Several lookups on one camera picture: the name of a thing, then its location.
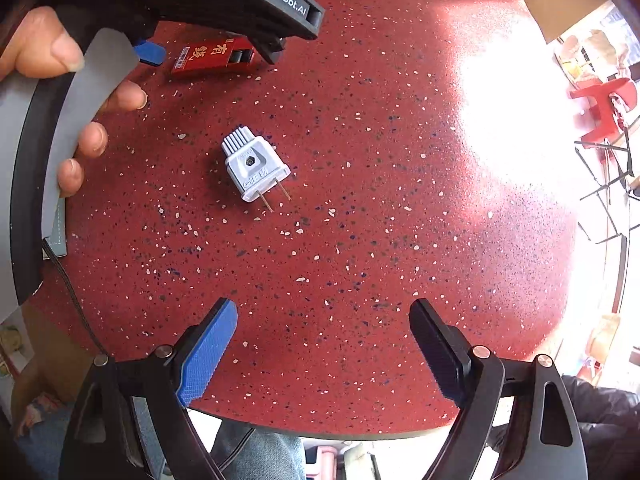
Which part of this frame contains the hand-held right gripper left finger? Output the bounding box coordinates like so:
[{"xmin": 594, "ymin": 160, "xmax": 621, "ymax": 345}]
[{"xmin": 59, "ymin": 297, "xmax": 238, "ymax": 480}]

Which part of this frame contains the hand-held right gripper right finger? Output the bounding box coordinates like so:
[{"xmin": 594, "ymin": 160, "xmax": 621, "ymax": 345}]
[{"xmin": 409, "ymin": 298, "xmax": 588, "ymax": 480}]

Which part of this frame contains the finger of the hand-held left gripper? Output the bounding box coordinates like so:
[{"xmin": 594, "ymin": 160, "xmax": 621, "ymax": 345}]
[
  {"xmin": 132, "ymin": 40, "xmax": 167, "ymax": 67},
  {"xmin": 250, "ymin": 35, "xmax": 287, "ymax": 66}
]

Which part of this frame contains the red gold-print small box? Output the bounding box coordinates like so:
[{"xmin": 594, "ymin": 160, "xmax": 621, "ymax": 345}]
[{"xmin": 171, "ymin": 37, "xmax": 257, "ymax": 77}]

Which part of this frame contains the white electric plug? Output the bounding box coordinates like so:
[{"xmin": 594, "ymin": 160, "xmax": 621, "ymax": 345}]
[{"xmin": 221, "ymin": 127, "xmax": 292, "ymax": 211}]

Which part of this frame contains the grey stitched rim tray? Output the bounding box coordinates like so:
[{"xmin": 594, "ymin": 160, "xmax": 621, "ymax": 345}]
[{"xmin": 0, "ymin": 80, "xmax": 68, "ymax": 308}]

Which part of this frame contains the person's left hand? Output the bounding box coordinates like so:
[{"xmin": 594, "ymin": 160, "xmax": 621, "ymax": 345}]
[{"xmin": 0, "ymin": 6, "xmax": 149, "ymax": 198}]

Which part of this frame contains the person's blue jeans leg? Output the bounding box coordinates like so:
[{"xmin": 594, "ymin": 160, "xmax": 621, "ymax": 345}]
[{"xmin": 210, "ymin": 420, "xmax": 306, "ymax": 480}]

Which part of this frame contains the brown cardboard box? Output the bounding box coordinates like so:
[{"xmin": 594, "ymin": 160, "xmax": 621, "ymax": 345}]
[{"xmin": 10, "ymin": 260, "xmax": 108, "ymax": 411}]

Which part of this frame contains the beige bag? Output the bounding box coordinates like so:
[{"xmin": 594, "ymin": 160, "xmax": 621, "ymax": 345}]
[{"xmin": 580, "ymin": 312, "xmax": 623, "ymax": 376}]

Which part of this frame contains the black jacket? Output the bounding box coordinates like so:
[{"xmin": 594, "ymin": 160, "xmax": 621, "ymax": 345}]
[{"xmin": 562, "ymin": 374, "xmax": 640, "ymax": 480}]

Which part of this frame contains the red chair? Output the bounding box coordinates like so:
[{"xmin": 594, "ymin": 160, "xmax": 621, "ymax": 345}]
[{"xmin": 567, "ymin": 77, "xmax": 640, "ymax": 146}]

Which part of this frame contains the brown cardboard board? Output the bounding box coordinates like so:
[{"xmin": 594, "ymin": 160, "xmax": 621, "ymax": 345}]
[{"xmin": 492, "ymin": 0, "xmax": 613, "ymax": 43}]

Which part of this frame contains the black cable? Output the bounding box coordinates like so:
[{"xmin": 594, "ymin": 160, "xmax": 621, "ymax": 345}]
[{"xmin": 42, "ymin": 240, "xmax": 108, "ymax": 358}]

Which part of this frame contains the black metal chair frame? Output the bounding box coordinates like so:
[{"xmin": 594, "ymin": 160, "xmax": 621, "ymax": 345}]
[{"xmin": 575, "ymin": 110, "xmax": 640, "ymax": 246}]

